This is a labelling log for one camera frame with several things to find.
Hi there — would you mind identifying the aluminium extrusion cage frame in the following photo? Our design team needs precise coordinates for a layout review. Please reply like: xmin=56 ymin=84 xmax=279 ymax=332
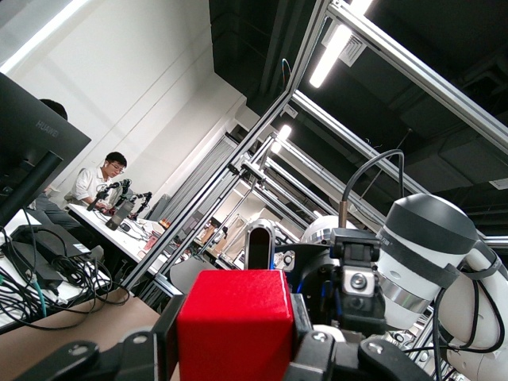
xmin=118 ymin=0 xmax=508 ymax=303

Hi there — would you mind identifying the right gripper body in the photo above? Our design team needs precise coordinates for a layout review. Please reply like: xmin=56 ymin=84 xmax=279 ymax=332
xmin=300 ymin=216 xmax=379 ymax=344

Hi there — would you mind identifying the ceiling air vent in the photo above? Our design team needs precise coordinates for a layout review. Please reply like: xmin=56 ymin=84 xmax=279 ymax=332
xmin=340 ymin=33 xmax=368 ymax=67

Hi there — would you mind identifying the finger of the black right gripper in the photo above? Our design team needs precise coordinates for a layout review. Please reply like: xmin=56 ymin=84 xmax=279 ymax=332
xmin=330 ymin=227 xmax=383 ymax=275
xmin=336 ymin=291 xmax=388 ymax=333

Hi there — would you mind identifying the white office desk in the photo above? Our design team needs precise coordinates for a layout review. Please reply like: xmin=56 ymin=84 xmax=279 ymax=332
xmin=66 ymin=201 xmax=192 ymax=275

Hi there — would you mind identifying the black Huawei monitor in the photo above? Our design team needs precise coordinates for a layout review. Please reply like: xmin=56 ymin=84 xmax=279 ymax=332
xmin=0 ymin=72 xmax=93 ymax=229

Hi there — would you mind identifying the red cube block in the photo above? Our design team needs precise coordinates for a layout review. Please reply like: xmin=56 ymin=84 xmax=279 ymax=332
xmin=176 ymin=269 xmax=295 ymax=381

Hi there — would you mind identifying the teal network cable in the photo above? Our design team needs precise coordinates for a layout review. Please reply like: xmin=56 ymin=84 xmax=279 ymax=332
xmin=32 ymin=275 xmax=49 ymax=319

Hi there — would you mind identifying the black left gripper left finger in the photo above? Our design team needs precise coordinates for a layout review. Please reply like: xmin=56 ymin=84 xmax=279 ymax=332
xmin=15 ymin=295 xmax=187 ymax=381

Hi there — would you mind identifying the white side table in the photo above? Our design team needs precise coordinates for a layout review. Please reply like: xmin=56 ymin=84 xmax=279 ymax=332
xmin=0 ymin=206 xmax=113 ymax=335

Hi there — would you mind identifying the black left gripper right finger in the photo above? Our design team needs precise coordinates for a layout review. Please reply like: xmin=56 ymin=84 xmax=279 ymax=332
xmin=283 ymin=293 xmax=437 ymax=381

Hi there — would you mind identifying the tangled black desk cable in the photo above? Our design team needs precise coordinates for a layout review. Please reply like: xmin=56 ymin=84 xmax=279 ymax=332
xmin=0 ymin=210 xmax=133 ymax=331

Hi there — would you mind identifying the background storage shelving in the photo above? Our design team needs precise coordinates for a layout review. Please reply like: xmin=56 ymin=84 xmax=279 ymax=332
xmin=190 ymin=186 xmax=318 ymax=275

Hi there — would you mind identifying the flat black electronics box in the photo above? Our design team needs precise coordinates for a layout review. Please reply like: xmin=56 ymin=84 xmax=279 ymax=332
xmin=2 ymin=224 xmax=94 ymax=297

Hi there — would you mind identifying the person in white shirt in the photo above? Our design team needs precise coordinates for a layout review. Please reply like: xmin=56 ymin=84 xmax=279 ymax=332
xmin=64 ymin=150 xmax=129 ymax=208

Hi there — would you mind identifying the grey office chair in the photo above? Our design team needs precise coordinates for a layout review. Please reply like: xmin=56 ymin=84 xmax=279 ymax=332
xmin=152 ymin=193 xmax=172 ymax=221

